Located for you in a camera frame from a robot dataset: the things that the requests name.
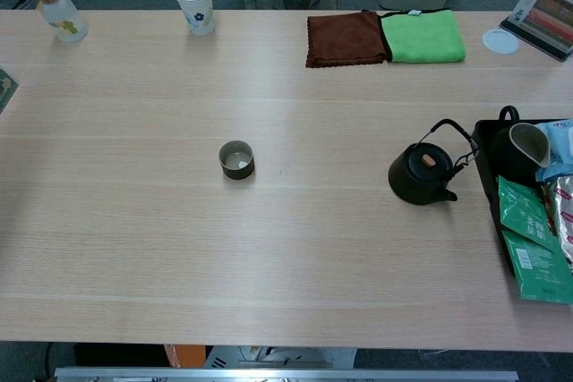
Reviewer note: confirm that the dark green printed card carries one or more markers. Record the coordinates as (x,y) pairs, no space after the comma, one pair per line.
(5,89)

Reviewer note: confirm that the aluminium profile rail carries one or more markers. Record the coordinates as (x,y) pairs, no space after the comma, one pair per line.
(268,375)

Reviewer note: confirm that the light blue wipes packet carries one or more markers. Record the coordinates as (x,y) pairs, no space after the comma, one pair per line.
(561,145)

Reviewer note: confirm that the white round plastic lid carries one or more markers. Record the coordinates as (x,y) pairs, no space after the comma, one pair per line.
(500,41)

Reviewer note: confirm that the colourful printed flat box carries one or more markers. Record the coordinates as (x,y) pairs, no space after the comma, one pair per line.
(546,15)

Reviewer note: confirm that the dark ceramic tea cup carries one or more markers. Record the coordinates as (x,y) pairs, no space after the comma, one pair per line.
(236,172)

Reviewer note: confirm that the silver foil packet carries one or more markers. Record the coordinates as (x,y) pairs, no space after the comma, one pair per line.
(565,203)

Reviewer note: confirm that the white paper cup flower print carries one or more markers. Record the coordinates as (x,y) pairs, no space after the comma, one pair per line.
(197,11)

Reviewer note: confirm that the large green tea packet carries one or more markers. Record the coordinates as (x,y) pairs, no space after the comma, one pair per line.
(537,270)

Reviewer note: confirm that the orange object under table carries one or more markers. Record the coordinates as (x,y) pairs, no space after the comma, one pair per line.
(188,355)

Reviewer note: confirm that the brown microfibre cloth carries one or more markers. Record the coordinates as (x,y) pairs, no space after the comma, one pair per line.
(344,39)

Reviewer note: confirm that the dark pitcher with beige inside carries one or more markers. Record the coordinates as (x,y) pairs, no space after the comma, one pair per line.
(506,154)

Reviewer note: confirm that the black plastic tray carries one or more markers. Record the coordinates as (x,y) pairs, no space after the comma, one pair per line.
(485,154)

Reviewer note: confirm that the small green tea packet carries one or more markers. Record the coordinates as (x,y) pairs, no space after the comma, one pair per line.
(521,212)

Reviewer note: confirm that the frosted glass bottle wooden cap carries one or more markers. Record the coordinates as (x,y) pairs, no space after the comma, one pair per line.
(65,19)

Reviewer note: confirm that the green microfibre cloth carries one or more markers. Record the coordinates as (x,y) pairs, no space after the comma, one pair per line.
(425,37)

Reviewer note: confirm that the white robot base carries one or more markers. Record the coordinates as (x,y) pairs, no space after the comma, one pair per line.
(250,357)

